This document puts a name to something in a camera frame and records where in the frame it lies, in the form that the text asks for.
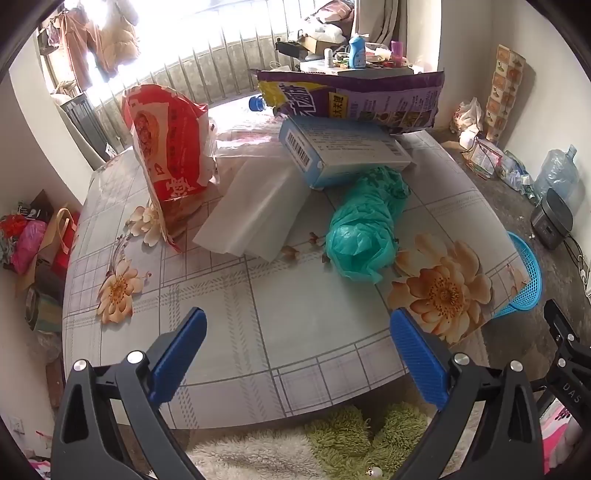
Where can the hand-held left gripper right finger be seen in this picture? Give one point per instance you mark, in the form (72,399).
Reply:
(418,355)

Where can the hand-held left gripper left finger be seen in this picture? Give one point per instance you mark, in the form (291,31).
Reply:
(180,350)

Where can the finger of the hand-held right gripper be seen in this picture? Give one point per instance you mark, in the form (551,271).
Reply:
(561,327)

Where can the blue plastic basket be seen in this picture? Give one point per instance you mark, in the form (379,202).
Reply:
(526,277)

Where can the teal plastic bag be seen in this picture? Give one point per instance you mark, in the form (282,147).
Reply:
(360,235)

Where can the white paper sheet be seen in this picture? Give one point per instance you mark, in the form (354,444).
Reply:
(249,207)

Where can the red snack bag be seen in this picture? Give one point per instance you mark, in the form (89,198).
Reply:
(171,138)

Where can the blue white cardboard box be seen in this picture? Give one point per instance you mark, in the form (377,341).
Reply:
(341,152)

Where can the clear plastic bag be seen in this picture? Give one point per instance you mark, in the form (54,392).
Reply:
(244,143)

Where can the purple yellow snack bag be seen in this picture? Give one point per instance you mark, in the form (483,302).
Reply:
(369,97)

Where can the pink cloth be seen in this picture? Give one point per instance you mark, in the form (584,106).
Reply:
(561,438)

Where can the floral tablecloth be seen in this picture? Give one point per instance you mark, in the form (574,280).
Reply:
(277,314)

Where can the grey rice cooker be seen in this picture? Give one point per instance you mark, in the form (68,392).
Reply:
(551,219)

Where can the white shaggy rug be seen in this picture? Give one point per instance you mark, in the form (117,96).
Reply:
(249,457)

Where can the metal pot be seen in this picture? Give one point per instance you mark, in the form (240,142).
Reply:
(41,311)

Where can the large blue water jug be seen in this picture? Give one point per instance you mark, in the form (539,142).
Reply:
(556,168)

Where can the pile of packets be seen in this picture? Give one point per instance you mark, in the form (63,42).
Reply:
(489,159)

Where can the pink plastic bag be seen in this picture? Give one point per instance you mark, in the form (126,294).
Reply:
(27,247)

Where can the white plastic bag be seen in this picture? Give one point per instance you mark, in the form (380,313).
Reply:
(467,115)

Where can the folded tile-pattern mat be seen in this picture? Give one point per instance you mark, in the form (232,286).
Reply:
(505,92)

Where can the metal balcony railing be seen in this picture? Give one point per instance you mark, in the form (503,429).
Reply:
(194,69)

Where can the purple cup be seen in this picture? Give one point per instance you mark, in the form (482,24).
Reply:
(396,50)

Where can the blue plastic bottle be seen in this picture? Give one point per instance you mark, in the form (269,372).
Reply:
(357,53)

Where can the small white bottle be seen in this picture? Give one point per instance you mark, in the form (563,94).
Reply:
(328,56)

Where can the beige hanging jacket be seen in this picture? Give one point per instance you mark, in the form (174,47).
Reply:
(117,41)

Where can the pink hanging garment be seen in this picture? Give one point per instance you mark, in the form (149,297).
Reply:
(78,50)

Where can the open cardboard box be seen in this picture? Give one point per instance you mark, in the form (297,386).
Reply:
(318,42)

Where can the grey curtain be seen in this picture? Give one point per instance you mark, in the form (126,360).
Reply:
(385,21)

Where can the pile of bedding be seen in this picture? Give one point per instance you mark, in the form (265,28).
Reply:
(334,14)

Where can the white wall outlet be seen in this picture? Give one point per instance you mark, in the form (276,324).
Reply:
(14,423)

